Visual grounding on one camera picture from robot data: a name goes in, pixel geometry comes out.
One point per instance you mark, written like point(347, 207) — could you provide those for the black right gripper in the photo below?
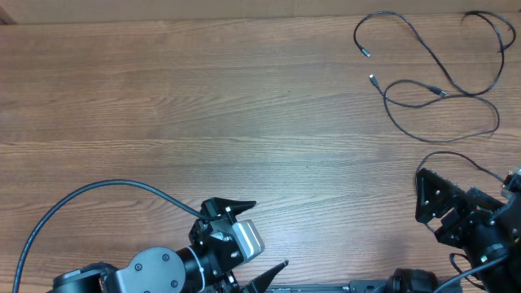
point(454, 217)

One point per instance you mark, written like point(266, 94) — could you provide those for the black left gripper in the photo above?
point(217, 283)

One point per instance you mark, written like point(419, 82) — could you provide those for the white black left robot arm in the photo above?
point(154, 270)

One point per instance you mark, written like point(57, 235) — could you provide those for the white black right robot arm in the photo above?
point(498, 266)

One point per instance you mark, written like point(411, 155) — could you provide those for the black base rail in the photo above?
point(402, 281)

